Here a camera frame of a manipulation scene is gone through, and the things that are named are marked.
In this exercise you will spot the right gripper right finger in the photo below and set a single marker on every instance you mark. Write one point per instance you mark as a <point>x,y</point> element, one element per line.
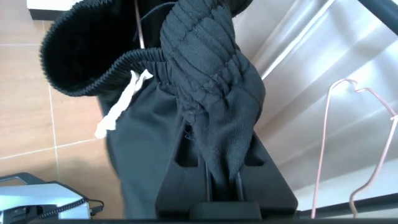
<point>270,186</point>

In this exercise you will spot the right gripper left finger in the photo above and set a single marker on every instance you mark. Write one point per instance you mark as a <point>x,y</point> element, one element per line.
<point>183,186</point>

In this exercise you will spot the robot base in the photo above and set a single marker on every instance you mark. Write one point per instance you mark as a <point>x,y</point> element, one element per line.
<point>40,199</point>

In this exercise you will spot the black clothes rack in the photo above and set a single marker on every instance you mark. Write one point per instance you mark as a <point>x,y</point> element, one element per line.
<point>384,12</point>

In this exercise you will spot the black garment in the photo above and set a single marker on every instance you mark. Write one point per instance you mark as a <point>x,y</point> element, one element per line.
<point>202,77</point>

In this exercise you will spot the pink clothes hanger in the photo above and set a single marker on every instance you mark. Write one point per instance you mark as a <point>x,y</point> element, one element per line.
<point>324,124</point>
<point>139,28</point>

